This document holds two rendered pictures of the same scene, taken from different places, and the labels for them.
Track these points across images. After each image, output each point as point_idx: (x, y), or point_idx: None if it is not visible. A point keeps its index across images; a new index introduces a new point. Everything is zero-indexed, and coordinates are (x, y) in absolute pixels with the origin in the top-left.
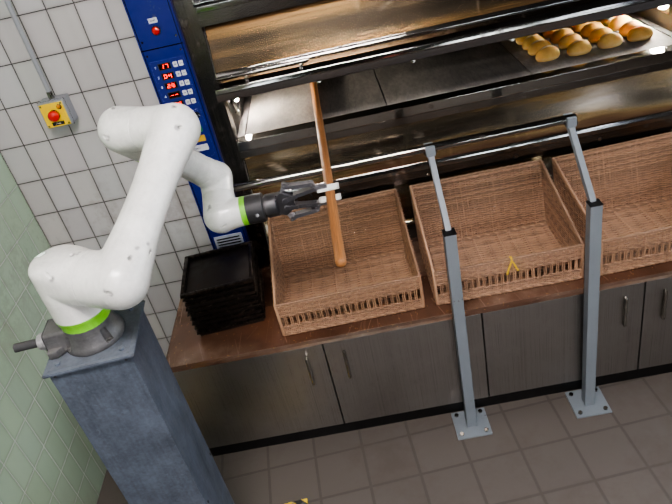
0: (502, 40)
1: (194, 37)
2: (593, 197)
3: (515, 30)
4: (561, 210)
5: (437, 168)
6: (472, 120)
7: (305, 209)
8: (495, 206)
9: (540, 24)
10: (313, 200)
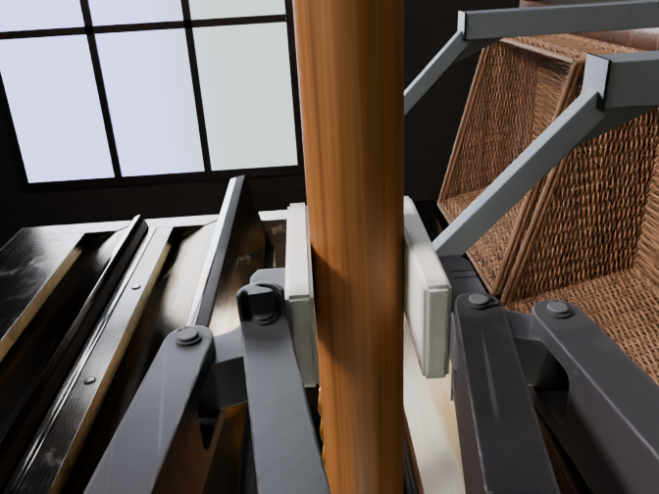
0: (206, 324)
1: None
2: (454, 36)
3: (198, 314)
4: (562, 189)
5: (558, 485)
6: (418, 422)
7: (610, 487)
8: (626, 345)
9: (204, 288)
10: (456, 407)
